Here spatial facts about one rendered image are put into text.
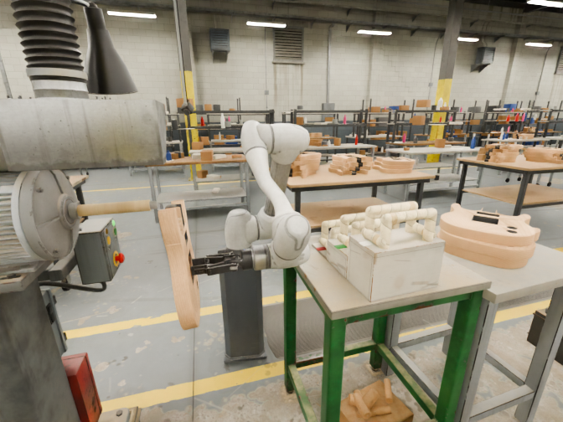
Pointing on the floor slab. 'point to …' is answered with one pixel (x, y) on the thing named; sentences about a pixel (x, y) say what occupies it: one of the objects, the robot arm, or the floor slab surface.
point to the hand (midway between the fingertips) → (193, 266)
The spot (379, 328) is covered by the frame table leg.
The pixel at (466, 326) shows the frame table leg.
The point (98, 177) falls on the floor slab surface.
